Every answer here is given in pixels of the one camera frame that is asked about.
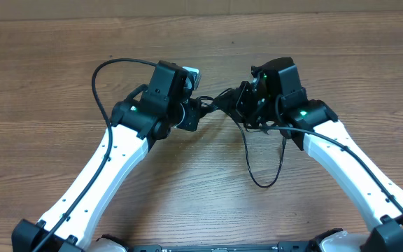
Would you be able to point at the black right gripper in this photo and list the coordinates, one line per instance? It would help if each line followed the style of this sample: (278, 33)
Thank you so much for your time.
(245, 91)

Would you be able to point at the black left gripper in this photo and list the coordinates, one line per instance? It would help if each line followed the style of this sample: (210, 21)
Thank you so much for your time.
(192, 106)

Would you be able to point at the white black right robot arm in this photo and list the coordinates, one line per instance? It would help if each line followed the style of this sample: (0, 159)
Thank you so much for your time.
(276, 100)

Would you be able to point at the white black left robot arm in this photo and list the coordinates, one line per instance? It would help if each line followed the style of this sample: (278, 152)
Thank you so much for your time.
(145, 116)

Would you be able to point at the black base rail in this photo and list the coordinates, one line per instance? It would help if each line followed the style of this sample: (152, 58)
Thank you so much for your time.
(222, 248)

